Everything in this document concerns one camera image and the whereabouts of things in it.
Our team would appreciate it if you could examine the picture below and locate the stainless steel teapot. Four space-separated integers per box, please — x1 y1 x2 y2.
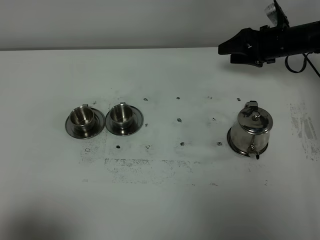
230 100 273 152

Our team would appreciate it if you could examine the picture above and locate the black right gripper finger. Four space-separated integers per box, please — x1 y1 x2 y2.
230 54 263 67
218 28 253 55

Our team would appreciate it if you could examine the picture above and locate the steel saucer near teapot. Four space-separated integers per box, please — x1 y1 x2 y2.
104 105 144 136

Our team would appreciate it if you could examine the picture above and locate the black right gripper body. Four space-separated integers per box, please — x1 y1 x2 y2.
246 21 320 66

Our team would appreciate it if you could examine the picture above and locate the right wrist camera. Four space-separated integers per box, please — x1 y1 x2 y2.
264 0 290 29

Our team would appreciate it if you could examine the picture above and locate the steel teacup far side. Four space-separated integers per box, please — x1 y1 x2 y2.
69 104 95 132

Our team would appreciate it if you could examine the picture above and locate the steel saucer far side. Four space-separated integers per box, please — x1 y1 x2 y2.
65 106 105 139

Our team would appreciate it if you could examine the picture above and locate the steel teacup near teapot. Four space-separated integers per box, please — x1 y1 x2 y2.
109 102 134 130

